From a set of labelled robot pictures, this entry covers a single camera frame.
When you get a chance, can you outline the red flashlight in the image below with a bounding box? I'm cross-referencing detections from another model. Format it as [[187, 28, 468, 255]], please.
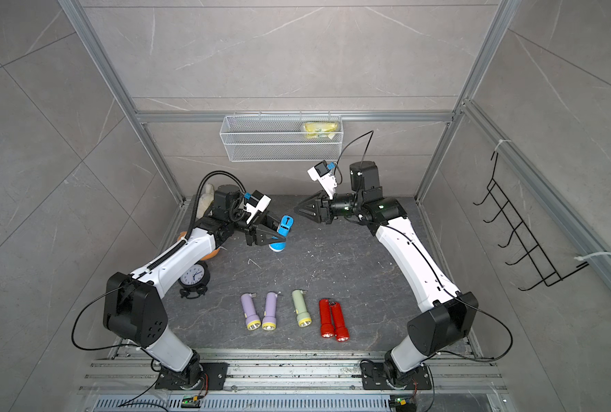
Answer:
[[330, 301, 350, 342], [318, 299, 336, 338]]

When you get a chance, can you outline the blue flashlight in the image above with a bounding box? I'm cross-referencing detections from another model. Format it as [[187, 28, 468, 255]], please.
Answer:
[[269, 215, 294, 252]]

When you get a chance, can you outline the black alarm clock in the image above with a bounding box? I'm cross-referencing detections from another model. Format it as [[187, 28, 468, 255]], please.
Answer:
[[178, 260, 210, 300]]

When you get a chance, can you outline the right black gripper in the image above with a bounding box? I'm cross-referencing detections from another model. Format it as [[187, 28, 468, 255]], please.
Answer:
[[295, 191, 363, 228]]

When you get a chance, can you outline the green flashlight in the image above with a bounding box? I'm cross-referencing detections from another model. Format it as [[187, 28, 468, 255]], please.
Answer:
[[292, 289, 312, 328]]

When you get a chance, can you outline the white plush dog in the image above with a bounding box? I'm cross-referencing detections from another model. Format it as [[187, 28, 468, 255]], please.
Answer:
[[196, 183, 215, 219]]

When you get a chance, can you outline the yellow item in basket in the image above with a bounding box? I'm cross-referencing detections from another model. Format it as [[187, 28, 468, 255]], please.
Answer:
[[300, 121, 340, 140]]

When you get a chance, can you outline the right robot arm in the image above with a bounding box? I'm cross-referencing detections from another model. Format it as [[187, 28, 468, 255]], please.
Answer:
[[294, 161, 479, 387]]

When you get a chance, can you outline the black wall hook rack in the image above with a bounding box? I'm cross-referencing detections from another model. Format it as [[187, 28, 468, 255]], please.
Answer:
[[473, 152, 590, 292]]

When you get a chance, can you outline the orange plush toy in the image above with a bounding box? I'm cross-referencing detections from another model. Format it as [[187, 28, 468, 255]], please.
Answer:
[[177, 231, 220, 261]]

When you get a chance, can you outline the purple flashlight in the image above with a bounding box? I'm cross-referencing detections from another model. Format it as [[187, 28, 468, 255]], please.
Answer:
[[262, 292, 279, 331], [240, 293, 262, 331]]

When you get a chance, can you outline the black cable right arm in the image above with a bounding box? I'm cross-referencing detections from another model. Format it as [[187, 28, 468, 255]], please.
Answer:
[[335, 129, 514, 362]]

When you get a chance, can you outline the black corrugated cable left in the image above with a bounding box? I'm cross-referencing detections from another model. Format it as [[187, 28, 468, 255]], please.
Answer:
[[190, 170, 248, 233]]

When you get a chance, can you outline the white wire wall basket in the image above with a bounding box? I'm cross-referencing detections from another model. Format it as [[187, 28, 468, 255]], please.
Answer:
[[219, 114, 344, 162]]

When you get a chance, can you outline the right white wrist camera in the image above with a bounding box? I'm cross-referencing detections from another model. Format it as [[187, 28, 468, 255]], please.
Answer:
[[307, 161, 337, 200]]

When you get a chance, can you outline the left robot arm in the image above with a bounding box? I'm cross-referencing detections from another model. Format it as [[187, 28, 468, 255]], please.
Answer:
[[103, 185, 286, 388]]

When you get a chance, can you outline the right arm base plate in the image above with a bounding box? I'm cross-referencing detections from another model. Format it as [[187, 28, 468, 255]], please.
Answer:
[[360, 360, 432, 391]]

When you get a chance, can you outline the red flashlight left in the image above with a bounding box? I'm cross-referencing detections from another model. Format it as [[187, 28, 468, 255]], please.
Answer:
[[318, 299, 336, 338]]

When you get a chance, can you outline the red flashlight right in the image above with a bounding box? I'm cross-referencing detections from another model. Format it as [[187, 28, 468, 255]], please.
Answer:
[[330, 301, 350, 342]]

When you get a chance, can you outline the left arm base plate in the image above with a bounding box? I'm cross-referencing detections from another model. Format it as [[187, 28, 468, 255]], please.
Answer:
[[154, 362, 229, 391]]

